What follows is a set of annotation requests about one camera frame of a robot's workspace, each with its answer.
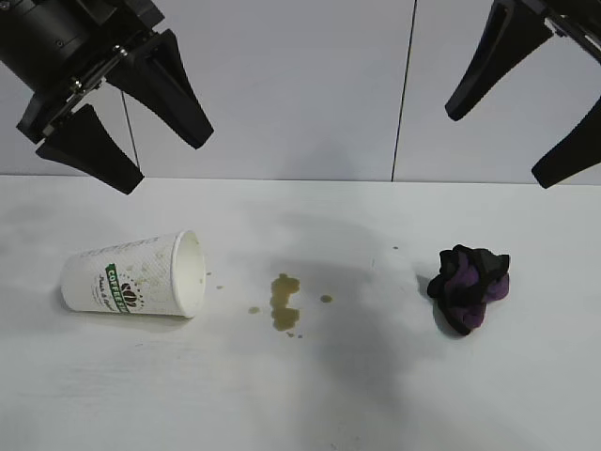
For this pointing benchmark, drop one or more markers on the purple and black cloth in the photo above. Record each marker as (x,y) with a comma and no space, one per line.
(465,296)

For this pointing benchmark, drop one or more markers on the white paper coffee cup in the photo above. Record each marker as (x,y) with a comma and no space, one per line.
(127,277)

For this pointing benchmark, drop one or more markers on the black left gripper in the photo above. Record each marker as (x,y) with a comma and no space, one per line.
(136,28)

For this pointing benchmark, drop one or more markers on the brown coffee puddle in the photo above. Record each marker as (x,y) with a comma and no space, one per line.
(284,300)

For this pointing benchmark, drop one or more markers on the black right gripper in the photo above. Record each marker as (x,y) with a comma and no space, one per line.
(580,19)

